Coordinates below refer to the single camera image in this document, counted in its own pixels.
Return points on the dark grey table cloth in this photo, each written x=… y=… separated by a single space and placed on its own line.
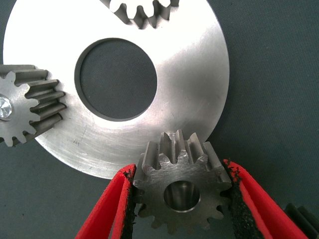
x=274 y=74

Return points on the small steel spur gear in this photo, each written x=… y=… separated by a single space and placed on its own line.
x=129 y=6
x=45 y=99

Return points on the small dark spur gear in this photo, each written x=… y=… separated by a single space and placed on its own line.
x=154 y=184

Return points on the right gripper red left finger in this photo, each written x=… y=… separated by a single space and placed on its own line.
x=109 y=211

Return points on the round metal plate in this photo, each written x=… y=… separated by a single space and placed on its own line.
x=187 y=74

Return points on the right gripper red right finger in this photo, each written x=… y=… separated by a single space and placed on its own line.
x=254 y=211

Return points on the large steel bevel gear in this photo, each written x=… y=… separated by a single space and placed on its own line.
x=304 y=216

